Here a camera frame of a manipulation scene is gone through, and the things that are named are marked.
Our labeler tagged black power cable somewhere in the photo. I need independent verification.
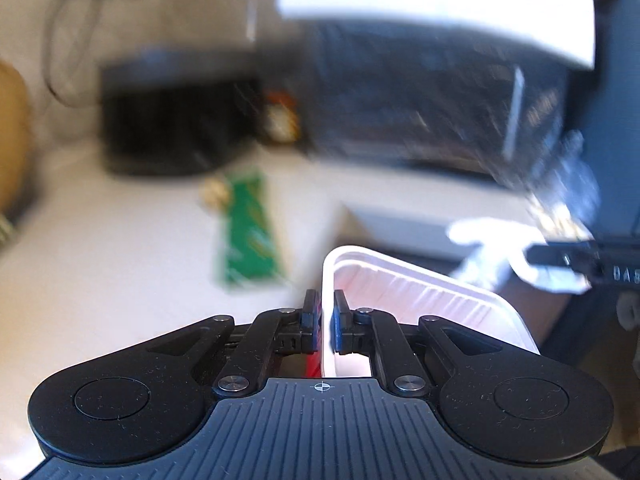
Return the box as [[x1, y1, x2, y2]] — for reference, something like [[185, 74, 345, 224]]
[[41, 0, 109, 109]]

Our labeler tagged glass sauce jar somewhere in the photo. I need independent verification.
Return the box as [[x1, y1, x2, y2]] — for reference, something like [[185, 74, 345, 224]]
[[264, 91, 300, 144]]

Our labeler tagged green snack wrapper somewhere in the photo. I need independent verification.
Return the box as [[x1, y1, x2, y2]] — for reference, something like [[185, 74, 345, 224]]
[[222, 172, 281, 288]]

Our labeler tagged small garlic piece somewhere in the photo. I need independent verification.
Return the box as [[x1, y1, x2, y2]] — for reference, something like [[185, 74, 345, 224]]
[[200, 178, 232, 210]]

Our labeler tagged black rice cooker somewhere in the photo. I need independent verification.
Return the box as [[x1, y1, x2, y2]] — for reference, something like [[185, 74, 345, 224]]
[[100, 48, 262, 177]]

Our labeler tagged plastic covered oven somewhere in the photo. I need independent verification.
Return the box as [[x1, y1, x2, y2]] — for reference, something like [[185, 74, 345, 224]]
[[299, 21, 585, 192]]

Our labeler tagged red white food tray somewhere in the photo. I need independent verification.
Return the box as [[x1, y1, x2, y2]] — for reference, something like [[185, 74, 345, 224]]
[[319, 245, 538, 377]]

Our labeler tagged round wooden cutting board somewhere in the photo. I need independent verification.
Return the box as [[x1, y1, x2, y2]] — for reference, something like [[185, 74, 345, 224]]
[[0, 61, 34, 214]]

